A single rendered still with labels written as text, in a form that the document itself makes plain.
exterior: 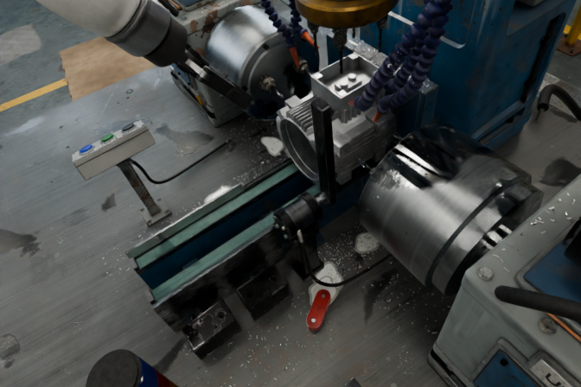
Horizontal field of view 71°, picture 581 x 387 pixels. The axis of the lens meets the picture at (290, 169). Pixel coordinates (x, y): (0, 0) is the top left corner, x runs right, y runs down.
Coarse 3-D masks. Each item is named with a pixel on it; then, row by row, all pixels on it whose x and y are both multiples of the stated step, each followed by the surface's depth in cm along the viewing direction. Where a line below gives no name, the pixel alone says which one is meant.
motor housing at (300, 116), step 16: (288, 112) 84; (304, 112) 83; (336, 112) 83; (288, 128) 94; (304, 128) 82; (336, 128) 84; (352, 128) 85; (368, 128) 84; (288, 144) 96; (304, 144) 98; (352, 144) 85; (368, 144) 87; (384, 144) 91; (304, 160) 97; (336, 160) 84; (352, 160) 87; (304, 176) 97
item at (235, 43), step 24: (216, 24) 105; (240, 24) 99; (264, 24) 97; (288, 24) 98; (216, 48) 102; (240, 48) 96; (264, 48) 94; (312, 48) 103; (240, 72) 95; (264, 72) 98; (288, 72) 103; (264, 96) 103; (288, 96) 108
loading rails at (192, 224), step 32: (288, 160) 100; (224, 192) 95; (256, 192) 96; (288, 192) 102; (352, 192) 99; (192, 224) 93; (224, 224) 94; (256, 224) 90; (320, 224) 99; (128, 256) 88; (160, 256) 88; (192, 256) 94; (224, 256) 86; (256, 256) 89; (160, 288) 83; (192, 288) 82; (224, 288) 89
